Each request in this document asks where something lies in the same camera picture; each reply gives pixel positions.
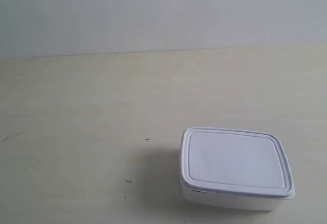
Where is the white lidded plastic container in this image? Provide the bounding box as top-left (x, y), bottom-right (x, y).
top-left (179, 127), bottom-right (295, 211)

